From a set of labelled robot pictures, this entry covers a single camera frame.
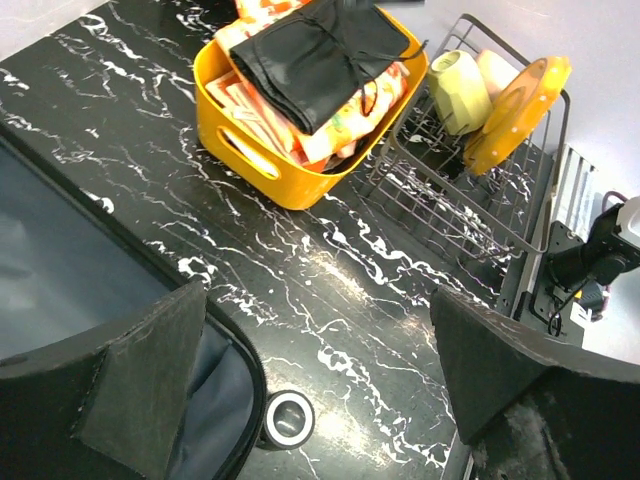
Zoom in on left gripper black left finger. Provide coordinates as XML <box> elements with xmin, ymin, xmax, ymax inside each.
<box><xmin>1</xmin><ymin>282</ymin><xmax>206</xmax><ymax>479</ymax></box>

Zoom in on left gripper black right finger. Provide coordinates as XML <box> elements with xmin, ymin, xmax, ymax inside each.
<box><xmin>430</xmin><ymin>287</ymin><xmax>639</xmax><ymax>479</ymax></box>

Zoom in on yellow Pikachu suitcase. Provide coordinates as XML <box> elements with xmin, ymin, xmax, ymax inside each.
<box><xmin>1</xmin><ymin>127</ymin><xmax>316</xmax><ymax>479</ymax></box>

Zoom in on yellow plastic basket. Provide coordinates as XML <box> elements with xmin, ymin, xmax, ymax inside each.
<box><xmin>193</xmin><ymin>28</ymin><xmax>428</xmax><ymax>210</ymax></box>

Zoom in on floral orange pouch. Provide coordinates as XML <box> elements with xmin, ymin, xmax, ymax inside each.
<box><xmin>214</xmin><ymin>0</ymin><xmax>411</xmax><ymax>166</ymax></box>

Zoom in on orange printed cloth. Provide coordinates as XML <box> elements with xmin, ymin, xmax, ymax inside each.
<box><xmin>205</xmin><ymin>72</ymin><xmax>328</xmax><ymax>173</ymax></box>

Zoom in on black drawstring pouch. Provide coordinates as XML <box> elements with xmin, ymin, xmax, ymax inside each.
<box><xmin>230</xmin><ymin>1</ymin><xmax>426</xmax><ymax>135</ymax></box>

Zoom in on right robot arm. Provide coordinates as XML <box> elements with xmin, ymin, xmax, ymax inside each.
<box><xmin>546</xmin><ymin>196</ymin><xmax>639</xmax><ymax>291</ymax></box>

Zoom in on black marble pattern mat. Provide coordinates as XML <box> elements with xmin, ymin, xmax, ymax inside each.
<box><xmin>1</xmin><ymin>1</ymin><xmax>507</xmax><ymax>479</ymax></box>

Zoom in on yellow ceramic dish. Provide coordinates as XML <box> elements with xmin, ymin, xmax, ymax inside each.
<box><xmin>463</xmin><ymin>56</ymin><xmax>572</xmax><ymax>176</ymax></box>

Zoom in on pale green cup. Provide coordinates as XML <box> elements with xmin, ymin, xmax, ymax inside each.
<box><xmin>427</xmin><ymin>50</ymin><xmax>493</xmax><ymax>136</ymax></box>

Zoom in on pink white cup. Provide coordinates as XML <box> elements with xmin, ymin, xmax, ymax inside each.
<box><xmin>475</xmin><ymin>49</ymin><xmax>520</xmax><ymax>102</ymax></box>

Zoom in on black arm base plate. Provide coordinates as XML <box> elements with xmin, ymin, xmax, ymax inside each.
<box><xmin>497</xmin><ymin>219</ymin><xmax>609</xmax><ymax>341</ymax></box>

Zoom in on aluminium frame rail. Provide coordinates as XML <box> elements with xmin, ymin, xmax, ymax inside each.
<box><xmin>551</xmin><ymin>144</ymin><xmax>596</xmax><ymax>241</ymax></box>

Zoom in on black wire rack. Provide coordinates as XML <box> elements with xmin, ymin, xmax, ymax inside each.
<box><xmin>367</xmin><ymin>13</ymin><xmax>572</xmax><ymax>261</ymax></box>

